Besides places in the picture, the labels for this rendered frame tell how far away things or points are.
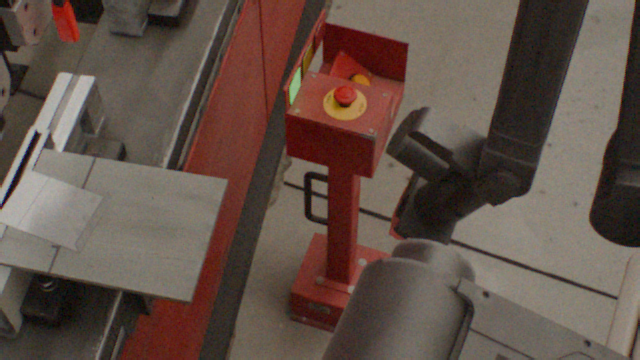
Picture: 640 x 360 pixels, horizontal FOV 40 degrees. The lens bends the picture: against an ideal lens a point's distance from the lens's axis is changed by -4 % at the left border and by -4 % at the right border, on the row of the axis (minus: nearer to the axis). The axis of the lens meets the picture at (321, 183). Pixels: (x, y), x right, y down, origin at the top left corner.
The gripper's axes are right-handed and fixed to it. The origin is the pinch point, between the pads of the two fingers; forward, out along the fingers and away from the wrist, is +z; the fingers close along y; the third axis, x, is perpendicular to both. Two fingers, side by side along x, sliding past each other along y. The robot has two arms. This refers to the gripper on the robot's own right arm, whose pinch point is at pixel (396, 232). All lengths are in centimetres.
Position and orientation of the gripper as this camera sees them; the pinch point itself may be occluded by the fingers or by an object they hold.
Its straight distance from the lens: 112.0
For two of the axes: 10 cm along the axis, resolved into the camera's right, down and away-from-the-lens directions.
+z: -4.2, 3.7, 8.3
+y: -3.9, 7.6, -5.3
